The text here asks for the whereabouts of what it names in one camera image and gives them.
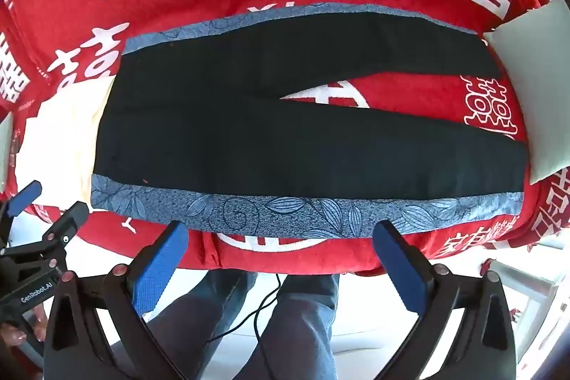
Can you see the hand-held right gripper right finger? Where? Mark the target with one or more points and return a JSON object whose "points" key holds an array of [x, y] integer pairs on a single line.
{"points": [[400, 268]]}

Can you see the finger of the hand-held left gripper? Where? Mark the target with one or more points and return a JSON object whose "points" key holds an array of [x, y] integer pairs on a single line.
{"points": [[24, 196], [67, 226]]}

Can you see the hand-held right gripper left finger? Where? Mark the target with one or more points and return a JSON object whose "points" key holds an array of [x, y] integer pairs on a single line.
{"points": [[160, 264]]}

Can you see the black pants with blue trim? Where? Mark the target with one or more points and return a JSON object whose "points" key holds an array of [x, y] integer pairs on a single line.
{"points": [[222, 130]]}

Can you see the person's left hand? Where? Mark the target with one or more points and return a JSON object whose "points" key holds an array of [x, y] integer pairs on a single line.
{"points": [[39, 324]]}

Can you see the pale grey pillow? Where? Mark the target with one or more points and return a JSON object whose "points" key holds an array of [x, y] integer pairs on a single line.
{"points": [[4, 148], [534, 95]]}

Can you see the cream cloth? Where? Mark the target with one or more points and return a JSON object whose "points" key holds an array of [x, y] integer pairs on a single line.
{"points": [[58, 139]]}

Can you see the person's left leg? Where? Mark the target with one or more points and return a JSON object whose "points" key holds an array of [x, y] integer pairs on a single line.
{"points": [[209, 308]]}

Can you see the person's leg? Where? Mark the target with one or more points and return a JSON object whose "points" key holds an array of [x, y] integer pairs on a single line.
{"points": [[298, 317], [209, 308]]}

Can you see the person's right leg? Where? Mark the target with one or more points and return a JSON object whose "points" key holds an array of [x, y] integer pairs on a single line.
{"points": [[298, 317]]}

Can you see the white furniture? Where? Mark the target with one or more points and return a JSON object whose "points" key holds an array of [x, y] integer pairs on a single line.
{"points": [[536, 308]]}

